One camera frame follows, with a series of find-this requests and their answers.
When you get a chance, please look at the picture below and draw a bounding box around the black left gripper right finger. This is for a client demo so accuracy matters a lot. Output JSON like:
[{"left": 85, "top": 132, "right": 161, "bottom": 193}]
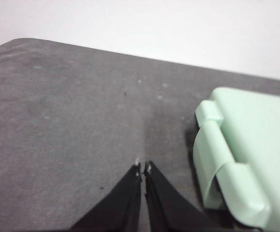
[{"left": 142, "top": 160, "right": 262, "bottom": 232}]

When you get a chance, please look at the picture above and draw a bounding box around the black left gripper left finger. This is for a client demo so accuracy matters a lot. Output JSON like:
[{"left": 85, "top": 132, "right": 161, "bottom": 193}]
[{"left": 70, "top": 163, "right": 142, "bottom": 232}]

